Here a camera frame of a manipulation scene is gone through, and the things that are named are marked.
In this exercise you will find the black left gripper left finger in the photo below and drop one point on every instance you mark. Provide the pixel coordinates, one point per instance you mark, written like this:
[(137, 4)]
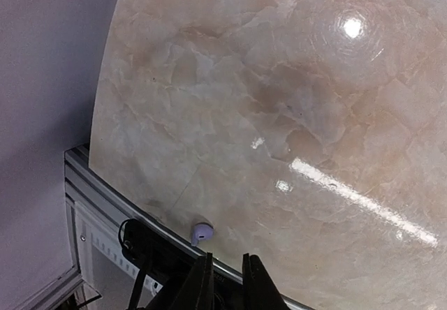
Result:
[(195, 291)]

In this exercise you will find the aluminium front rail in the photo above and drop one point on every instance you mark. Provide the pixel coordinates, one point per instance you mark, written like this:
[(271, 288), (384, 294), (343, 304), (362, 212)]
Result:
[(99, 272)]

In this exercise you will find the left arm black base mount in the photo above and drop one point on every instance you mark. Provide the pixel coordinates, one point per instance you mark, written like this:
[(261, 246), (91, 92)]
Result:
[(159, 259)]

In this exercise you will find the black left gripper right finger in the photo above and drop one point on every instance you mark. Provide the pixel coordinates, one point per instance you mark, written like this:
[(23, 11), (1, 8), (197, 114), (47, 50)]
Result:
[(259, 290)]

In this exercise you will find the purple earbud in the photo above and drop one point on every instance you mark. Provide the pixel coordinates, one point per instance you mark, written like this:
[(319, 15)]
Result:
[(201, 232)]

